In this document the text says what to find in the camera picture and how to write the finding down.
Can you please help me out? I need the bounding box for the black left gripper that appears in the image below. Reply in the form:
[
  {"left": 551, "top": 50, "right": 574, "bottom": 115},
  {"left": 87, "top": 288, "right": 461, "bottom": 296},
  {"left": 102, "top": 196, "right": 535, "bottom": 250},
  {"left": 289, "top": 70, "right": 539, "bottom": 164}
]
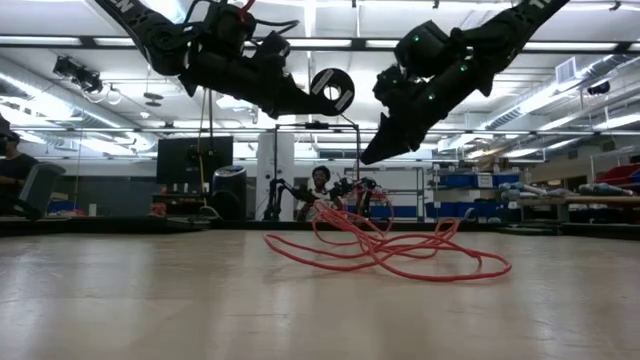
[{"left": 179, "top": 34, "right": 332, "bottom": 120}]

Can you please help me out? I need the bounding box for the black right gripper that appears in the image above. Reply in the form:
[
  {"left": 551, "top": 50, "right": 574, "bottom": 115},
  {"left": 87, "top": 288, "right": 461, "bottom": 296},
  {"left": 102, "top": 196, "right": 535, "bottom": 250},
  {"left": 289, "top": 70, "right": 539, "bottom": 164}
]
[{"left": 359, "top": 18, "right": 472, "bottom": 166}]

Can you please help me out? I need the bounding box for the red cord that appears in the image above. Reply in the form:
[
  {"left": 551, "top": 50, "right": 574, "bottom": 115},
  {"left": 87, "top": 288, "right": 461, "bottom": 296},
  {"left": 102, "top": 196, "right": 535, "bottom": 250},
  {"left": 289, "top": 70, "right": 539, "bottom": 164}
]
[{"left": 263, "top": 185, "right": 513, "bottom": 284}]

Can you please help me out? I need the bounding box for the person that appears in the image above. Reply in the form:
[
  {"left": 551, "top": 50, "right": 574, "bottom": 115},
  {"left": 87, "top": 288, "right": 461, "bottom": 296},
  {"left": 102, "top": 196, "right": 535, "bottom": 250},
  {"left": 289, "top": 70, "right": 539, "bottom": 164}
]
[
  {"left": 294, "top": 164, "right": 347, "bottom": 224},
  {"left": 0, "top": 113, "right": 41, "bottom": 217}
]

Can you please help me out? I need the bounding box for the shelf with blue bins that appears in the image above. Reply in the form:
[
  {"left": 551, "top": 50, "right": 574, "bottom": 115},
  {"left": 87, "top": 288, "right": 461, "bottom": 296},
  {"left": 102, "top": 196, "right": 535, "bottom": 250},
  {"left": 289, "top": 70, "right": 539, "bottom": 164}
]
[{"left": 429, "top": 169, "right": 524, "bottom": 221}]

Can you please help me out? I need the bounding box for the black monitor screen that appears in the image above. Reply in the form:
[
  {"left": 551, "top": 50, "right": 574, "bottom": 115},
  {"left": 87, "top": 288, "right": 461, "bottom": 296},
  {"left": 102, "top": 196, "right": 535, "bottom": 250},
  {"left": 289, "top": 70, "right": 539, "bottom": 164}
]
[{"left": 155, "top": 135, "right": 235, "bottom": 187}]

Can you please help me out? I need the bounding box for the white ceiling air vent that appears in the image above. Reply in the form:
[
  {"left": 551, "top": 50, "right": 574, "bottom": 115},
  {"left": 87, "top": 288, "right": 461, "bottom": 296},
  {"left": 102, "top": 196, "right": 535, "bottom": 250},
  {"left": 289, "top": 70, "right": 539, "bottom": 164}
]
[{"left": 554, "top": 57, "right": 580, "bottom": 87}]

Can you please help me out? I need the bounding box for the wooden workbench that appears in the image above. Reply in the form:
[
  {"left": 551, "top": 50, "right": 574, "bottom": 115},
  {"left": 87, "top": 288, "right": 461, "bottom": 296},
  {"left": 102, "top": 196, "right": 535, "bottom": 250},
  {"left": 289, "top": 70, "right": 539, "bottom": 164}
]
[{"left": 517, "top": 193, "right": 640, "bottom": 225}]

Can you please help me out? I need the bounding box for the overhead light bar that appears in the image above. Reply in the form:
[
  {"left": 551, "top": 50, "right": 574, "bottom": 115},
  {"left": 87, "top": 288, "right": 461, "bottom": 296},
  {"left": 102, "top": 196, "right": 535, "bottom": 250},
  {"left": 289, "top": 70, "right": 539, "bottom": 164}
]
[{"left": 0, "top": 33, "right": 640, "bottom": 56}]

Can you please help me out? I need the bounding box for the red storage bin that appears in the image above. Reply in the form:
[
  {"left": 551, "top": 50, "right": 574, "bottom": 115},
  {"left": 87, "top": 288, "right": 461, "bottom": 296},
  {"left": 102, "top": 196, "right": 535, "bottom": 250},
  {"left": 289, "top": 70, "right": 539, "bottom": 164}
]
[{"left": 593, "top": 162, "right": 640, "bottom": 187}]

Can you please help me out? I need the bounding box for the background black rig frame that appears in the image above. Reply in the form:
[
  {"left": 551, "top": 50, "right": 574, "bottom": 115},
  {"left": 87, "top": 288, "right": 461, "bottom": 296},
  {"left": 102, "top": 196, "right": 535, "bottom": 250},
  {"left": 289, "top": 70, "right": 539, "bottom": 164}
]
[{"left": 272, "top": 121, "right": 361, "bottom": 222}]

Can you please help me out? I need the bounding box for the red cable plug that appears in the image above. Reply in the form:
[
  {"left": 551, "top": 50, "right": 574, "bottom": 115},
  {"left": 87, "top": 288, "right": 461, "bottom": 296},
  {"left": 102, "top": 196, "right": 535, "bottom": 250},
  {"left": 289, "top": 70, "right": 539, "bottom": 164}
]
[{"left": 238, "top": 0, "right": 257, "bottom": 25}]

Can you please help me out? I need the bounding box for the thin yellow hanging cable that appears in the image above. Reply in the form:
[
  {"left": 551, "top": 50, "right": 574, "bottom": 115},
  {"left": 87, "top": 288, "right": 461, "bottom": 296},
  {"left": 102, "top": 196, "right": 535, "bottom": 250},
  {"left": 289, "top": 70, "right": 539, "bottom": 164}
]
[{"left": 196, "top": 89, "right": 210, "bottom": 207}]

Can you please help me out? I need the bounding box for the black ceiling camera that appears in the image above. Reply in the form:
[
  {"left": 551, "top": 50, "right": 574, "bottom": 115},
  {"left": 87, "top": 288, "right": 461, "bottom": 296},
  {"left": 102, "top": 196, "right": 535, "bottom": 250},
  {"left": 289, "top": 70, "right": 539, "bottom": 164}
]
[
  {"left": 52, "top": 54, "right": 105, "bottom": 95},
  {"left": 586, "top": 79, "right": 612, "bottom": 97}
]

